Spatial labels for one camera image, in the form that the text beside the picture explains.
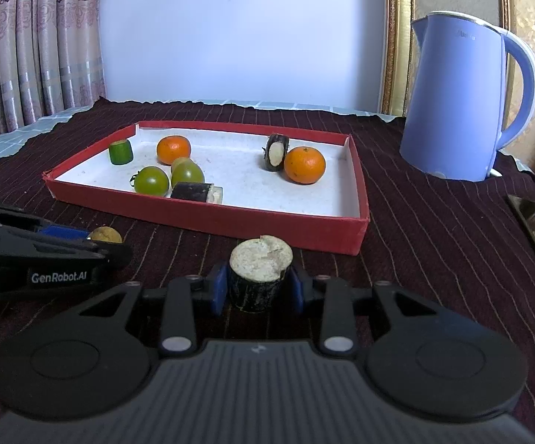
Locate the green tomato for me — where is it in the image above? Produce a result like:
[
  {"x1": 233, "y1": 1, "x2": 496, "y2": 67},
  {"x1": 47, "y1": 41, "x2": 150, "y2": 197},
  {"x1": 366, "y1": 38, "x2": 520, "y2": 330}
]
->
[{"x1": 130, "y1": 165, "x2": 170, "y2": 196}]

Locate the blue electric kettle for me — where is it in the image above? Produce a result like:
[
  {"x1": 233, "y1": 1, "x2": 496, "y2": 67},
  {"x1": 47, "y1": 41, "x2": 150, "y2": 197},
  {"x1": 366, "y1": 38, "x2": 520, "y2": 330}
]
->
[{"x1": 399, "y1": 10, "x2": 535, "y2": 182}]

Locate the yellow-green tomato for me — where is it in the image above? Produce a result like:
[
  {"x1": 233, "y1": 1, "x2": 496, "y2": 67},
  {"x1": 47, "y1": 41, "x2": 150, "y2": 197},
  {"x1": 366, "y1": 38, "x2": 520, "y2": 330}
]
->
[{"x1": 171, "y1": 161, "x2": 205, "y2": 189}]

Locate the large orange mandarin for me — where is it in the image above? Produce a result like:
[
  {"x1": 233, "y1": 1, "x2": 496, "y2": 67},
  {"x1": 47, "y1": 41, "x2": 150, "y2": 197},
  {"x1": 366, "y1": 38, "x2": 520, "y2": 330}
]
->
[{"x1": 284, "y1": 145, "x2": 327, "y2": 185}]

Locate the maroon striped tablecloth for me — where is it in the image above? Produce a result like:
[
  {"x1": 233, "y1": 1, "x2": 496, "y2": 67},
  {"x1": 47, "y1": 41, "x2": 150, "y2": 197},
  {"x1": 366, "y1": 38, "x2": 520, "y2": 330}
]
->
[{"x1": 0, "y1": 97, "x2": 535, "y2": 435}]

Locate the green cylinder piece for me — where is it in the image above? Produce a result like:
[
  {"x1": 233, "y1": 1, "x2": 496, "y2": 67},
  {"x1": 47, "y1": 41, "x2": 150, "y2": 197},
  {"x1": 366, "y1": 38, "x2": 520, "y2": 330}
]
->
[{"x1": 108, "y1": 139, "x2": 134, "y2": 166}]

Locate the pink patterned curtain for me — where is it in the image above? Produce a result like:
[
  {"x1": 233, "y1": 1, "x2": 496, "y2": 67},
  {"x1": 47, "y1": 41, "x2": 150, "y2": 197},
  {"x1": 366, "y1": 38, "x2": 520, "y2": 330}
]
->
[{"x1": 0, "y1": 0, "x2": 107, "y2": 158}]

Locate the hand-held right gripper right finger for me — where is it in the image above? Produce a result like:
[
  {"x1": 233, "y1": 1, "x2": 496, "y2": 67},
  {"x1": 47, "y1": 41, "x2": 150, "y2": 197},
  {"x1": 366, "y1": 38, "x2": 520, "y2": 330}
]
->
[{"x1": 288, "y1": 263, "x2": 439, "y2": 358}]

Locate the long dark sugarcane piece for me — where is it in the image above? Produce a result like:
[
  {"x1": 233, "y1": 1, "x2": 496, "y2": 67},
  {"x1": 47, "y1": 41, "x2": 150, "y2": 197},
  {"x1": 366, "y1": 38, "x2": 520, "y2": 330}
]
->
[{"x1": 170, "y1": 182, "x2": 224, "y2": 205}]

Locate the gold picture frame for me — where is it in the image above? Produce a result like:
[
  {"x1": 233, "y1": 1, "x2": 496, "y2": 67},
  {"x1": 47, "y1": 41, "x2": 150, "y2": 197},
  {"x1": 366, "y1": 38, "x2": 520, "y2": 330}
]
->
[{"x1": 379, "y1": 0, "x2": 515, "y2": 116}]

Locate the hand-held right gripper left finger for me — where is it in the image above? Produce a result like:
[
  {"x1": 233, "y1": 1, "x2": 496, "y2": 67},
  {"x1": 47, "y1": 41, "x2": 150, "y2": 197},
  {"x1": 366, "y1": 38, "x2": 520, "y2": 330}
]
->
[{"x1": 80, "y1": 261, "x2": 228, "y2": 358}]

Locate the sugarcane piece chipped cut face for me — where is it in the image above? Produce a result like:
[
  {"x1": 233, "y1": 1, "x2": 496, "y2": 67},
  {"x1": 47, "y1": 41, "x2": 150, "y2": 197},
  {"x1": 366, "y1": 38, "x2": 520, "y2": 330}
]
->
[{"x1": 228, "y1": 236, "x2": 293, "y2": 314}]

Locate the rooty dark sugarcane piece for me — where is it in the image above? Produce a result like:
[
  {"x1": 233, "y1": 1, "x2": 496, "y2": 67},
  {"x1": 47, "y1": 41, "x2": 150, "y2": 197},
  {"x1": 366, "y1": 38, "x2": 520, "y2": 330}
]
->
[{"x1": 263, "y1": 133, "x2": 291, "y2": 172}]

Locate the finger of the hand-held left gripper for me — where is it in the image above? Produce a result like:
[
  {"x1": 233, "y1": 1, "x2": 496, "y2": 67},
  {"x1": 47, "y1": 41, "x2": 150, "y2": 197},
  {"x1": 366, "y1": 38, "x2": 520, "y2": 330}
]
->
[
  {"x1": 15, "y1": 233, "x2": 133, "y2": 270},
  {"x1": 0, "y1": 194, "x2": 91, "y2": 242}
]

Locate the small orange mandarin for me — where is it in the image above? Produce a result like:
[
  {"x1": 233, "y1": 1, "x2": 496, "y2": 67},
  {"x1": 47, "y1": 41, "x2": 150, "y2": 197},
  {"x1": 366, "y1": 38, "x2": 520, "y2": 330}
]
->
[{"x1": 156, "y1": 135, "x2": 192, "y2": 166}]

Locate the red cardboard box tray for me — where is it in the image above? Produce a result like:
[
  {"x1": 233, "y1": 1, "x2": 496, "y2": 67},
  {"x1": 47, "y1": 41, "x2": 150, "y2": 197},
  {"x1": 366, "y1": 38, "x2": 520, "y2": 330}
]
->
[{"x1": 41, "y1": 120, "x2": 371, "y2": 256}]

